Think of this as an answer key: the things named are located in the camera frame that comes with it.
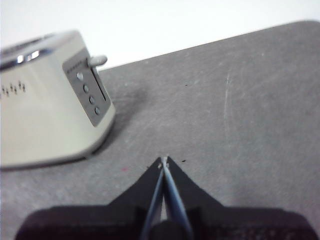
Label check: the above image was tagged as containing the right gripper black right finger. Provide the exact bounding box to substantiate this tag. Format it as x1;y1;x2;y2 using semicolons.
165;155;319;240

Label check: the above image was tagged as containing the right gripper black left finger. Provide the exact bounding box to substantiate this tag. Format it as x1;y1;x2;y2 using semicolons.
14;156;165;240

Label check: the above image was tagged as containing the grey toaster lever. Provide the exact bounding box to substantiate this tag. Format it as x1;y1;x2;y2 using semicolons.
88;54;109;68

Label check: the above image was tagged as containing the cream toaster with chrome rim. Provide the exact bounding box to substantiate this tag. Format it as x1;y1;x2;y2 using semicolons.
0;29;117;169

